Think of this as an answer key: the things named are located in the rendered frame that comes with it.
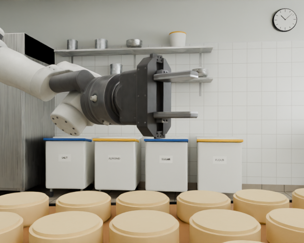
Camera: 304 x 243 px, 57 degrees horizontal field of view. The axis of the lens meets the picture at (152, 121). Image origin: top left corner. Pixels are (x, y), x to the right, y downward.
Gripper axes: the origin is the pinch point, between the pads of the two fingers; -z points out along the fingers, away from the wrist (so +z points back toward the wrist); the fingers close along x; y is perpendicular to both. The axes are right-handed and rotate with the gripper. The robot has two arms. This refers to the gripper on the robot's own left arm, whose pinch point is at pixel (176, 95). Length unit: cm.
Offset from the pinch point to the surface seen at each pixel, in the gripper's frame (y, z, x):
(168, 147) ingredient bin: 234, 190, -37
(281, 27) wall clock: 374, 105, 125
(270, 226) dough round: -11.1, -17.1, -11.2
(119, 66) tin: 228, 274, 71
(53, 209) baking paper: -17.5, 2.5, -12.7
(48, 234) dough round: -23.3, -7.7, -10.7
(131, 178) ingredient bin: 208, 227, -76
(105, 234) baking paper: -17.8, -6.4, -12.7
